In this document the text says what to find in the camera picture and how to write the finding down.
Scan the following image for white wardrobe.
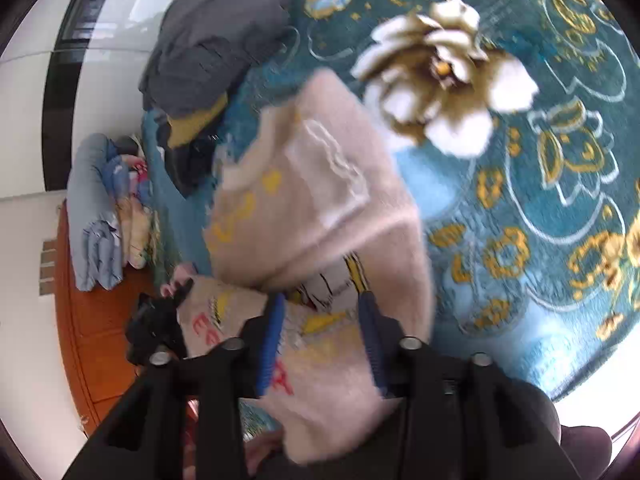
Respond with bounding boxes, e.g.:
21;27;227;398
0;0;226;201

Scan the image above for black cushion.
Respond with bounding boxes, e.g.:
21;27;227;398
112;135;143;158

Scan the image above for grey-blue folded quilt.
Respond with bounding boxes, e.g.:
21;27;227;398
67;132;126;292

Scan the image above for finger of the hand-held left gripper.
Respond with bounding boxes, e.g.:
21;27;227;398
170;279;196;311

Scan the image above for teal floral blanket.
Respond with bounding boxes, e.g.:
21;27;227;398
140;0;640;443

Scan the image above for wall switch panel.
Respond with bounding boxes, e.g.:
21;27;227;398
39;239;60;297

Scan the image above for beige fuzzy sweater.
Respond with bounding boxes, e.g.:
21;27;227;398
177;67;436;466

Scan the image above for dark grey garment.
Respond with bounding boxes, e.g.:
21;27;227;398
139;0;301;116

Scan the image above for black garment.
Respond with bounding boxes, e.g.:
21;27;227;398
157;125;223;200

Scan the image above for wooden headboard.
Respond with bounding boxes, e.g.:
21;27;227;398
54;199;201;441

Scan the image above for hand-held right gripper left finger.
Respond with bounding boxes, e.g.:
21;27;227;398
62;292;287;480

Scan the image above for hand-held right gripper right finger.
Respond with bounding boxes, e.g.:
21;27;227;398
357;294;563;480

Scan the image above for floral folded quilt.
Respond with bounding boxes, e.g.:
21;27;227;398
107;152;156;268

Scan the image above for mustard yellow garment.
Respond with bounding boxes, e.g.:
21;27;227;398
166;94;231;150

